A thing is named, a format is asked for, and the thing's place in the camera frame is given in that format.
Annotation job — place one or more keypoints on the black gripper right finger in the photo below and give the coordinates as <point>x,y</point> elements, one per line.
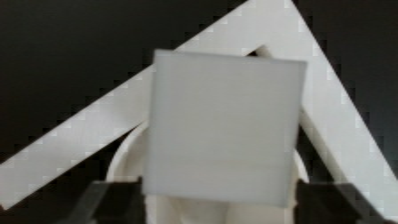
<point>331,204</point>

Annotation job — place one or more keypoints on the white round stool seat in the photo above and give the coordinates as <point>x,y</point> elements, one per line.
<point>186,211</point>

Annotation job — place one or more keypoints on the white stool leg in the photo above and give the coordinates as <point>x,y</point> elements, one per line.
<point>223,127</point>

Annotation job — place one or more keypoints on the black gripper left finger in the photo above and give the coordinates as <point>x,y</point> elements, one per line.
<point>111,204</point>

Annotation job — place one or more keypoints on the white U-shaped fence wall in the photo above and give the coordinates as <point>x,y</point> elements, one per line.
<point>262,25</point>

